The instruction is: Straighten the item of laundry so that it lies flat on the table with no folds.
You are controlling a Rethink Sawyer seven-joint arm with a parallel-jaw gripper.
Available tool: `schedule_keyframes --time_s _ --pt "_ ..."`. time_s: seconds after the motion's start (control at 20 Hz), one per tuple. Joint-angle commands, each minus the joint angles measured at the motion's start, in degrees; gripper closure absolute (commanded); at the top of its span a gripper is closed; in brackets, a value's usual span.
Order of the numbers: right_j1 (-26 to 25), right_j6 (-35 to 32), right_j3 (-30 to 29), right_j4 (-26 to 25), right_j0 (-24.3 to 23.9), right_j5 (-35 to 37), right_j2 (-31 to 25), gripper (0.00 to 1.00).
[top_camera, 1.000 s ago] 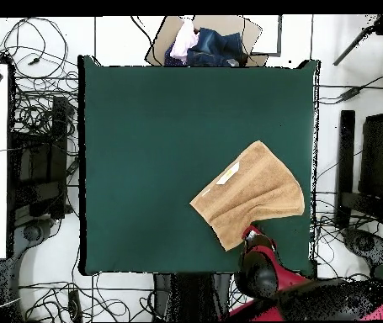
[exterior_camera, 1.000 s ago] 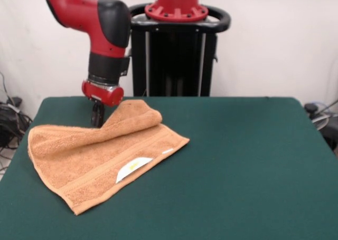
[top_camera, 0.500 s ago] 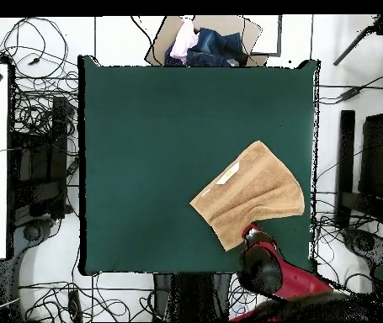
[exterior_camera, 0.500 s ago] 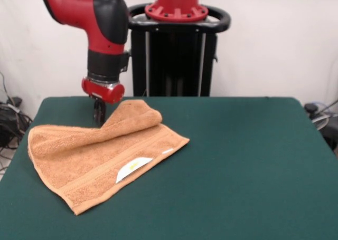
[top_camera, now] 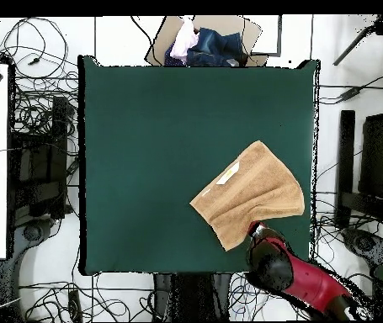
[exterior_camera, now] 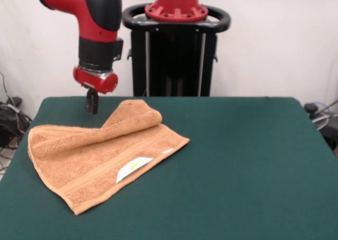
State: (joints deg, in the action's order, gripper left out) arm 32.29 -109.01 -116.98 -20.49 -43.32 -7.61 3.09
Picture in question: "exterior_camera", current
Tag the dark green table cloth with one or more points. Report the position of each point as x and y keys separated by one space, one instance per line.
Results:
x=264 y=171

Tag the black power brick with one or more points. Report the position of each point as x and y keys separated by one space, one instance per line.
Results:
x=16 y=101

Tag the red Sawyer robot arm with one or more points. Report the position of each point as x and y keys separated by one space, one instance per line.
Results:
x=100 y=21

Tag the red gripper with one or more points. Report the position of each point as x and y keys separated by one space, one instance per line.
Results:
x=95 y=80

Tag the grey round stand foot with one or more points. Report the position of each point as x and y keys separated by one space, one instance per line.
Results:
x=320 y=122

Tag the black plug device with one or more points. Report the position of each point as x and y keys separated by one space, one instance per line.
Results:
x=311 y=107

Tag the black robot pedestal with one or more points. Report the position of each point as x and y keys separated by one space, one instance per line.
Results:
x=174 y=60

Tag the tan terry towel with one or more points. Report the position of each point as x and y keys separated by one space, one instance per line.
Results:
x=92 y=161

